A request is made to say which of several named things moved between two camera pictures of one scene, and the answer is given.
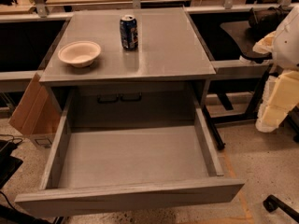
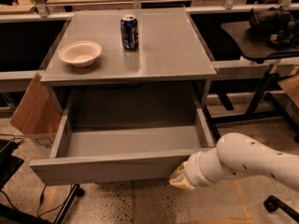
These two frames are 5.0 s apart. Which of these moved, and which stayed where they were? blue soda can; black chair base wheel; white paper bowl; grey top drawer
Moved: grey top drawer
Stayed: white paper bowl; black chair base wheel; blue soda can
